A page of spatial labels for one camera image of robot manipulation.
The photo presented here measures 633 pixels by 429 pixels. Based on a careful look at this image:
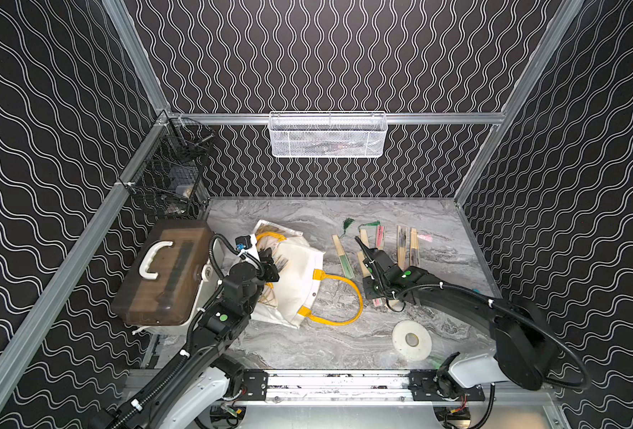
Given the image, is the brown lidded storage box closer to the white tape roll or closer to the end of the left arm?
the end of the left arm

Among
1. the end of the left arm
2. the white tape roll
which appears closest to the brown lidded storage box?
the end of the left arm

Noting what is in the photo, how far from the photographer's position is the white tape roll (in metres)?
0.81
